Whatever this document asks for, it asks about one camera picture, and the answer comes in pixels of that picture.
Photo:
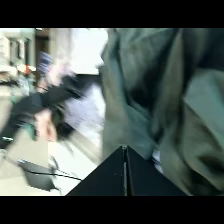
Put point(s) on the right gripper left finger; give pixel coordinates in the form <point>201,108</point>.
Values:
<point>106,178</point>

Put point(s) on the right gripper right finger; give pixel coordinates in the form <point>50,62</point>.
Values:
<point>146,180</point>

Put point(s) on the dark green garment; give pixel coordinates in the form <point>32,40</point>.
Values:
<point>143,83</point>

